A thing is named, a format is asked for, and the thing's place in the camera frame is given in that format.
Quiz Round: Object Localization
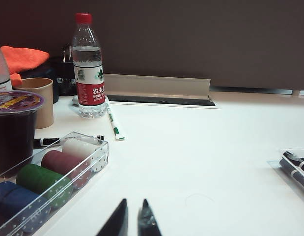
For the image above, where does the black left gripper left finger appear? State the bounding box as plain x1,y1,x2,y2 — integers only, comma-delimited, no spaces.
95,198,129,236

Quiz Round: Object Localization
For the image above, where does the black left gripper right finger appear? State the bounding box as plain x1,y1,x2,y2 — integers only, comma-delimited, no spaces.
138,198,163,236

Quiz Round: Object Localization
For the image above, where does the white marker black cap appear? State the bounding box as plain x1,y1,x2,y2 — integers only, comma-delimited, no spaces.
281,150,304,171
278,158,304,194

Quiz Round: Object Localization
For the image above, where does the clear plastic packaging box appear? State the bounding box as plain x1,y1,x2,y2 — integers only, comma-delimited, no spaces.
266,147,304,205

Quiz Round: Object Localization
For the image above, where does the clear poker chip case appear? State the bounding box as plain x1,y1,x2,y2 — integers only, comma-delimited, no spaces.
0,131,110,236

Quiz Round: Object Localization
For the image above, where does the red poker chip stack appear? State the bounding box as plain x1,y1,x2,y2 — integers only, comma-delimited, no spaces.
41,150,88,189

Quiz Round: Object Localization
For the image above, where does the white poker chip stack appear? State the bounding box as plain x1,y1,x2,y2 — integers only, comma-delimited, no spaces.
61,139,104,173

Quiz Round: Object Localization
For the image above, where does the green poker chip stack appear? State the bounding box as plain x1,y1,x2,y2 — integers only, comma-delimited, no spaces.
16,164,74,210

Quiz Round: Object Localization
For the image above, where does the green and white marker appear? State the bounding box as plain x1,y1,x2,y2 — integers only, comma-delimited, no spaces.
105,96,127,142

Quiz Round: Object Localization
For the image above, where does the blue poker chip stack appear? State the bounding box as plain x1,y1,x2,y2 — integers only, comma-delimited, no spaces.
0,181,52,230

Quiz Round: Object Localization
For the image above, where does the short black marker pen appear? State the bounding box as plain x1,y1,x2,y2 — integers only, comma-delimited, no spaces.
33,134,105,148

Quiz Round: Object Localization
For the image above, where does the brown paper cup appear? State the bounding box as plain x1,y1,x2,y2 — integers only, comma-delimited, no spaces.
13,77,55,130

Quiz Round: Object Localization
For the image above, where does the purple lid drink cup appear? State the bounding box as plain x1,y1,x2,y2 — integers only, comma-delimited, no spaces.
0,89,46,178

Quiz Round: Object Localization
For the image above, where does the water bottle red label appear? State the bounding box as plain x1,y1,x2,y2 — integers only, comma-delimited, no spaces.
0,40,14,92
71,12,107,119

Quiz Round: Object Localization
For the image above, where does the black mesh holder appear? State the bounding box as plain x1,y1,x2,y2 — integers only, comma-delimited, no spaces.
49,56,78,97

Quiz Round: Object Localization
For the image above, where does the dark blue case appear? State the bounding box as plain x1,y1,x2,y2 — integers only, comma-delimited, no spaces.
19,65,56,81

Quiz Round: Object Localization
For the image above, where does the brown desk partition panel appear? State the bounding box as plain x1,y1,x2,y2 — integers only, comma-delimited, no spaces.
0,0,304,91

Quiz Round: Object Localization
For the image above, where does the orange cloth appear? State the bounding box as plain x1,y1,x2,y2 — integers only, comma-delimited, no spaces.
0,45,50,85

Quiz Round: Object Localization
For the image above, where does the beige cable tray flap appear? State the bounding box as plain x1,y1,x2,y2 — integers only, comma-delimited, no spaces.
102,73,212,100

